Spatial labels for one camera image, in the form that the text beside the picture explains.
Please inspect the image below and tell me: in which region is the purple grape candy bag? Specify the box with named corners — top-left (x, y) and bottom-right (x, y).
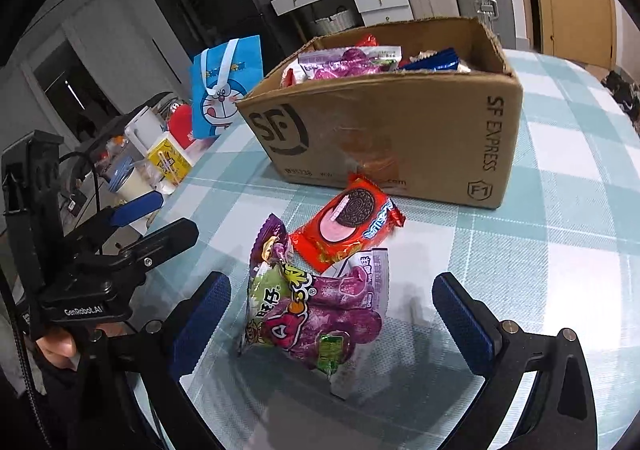
top-left (239, 214), bottom-right (390, 400)

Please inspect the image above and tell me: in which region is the red strawberry Oreo packet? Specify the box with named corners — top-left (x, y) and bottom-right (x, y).
top-left (290, 175), bottom-right (406, 272)

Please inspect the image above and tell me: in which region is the blue Oreo packet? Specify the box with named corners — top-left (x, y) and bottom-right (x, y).
top-left (399, 48), bottom-right (460, 72)

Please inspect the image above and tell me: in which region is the orange noodle snack bag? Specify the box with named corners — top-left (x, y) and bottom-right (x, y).
top-left (297, 46), bottom-right (402, 80)

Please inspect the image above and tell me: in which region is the red chips bag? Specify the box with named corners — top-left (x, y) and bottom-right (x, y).
top-left (356, 34), bottom-right (378, 48)

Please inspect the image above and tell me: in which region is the person's left hand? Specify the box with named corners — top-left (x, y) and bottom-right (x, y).
top-left (36, 322), bottom-right (130, 371)

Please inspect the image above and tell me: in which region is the white paper cup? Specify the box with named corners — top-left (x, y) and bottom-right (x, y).
top-left (114, 166), bottom-right (152, 202)

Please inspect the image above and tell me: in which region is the yellow box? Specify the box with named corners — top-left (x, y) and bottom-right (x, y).
top-left (145, 131), bottom-right (193, 185)

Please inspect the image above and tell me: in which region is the white kettle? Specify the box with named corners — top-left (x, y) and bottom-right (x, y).
top-left (124, 105), bottom-right (165, 156)

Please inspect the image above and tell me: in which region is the blue Doraemon bag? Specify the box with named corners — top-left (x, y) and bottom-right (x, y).
top-left (191, 35), bottom-right (264, 139)

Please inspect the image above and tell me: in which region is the SF Express cardboard box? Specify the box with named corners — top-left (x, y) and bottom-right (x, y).
top-left (238, 17), bottom-right (523, 209)

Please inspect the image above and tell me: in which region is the woven laundry basket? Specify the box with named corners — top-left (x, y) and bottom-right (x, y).
top-left (311, 6), bottom-right (358, 36)

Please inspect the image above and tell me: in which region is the wooden door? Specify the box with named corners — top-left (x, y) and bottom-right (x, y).
top-left (532, 0), bottom-right (616, 68)

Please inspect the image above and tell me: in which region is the black cable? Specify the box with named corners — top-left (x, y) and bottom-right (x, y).
top-left (60, 149), bottom-right (104, 231)

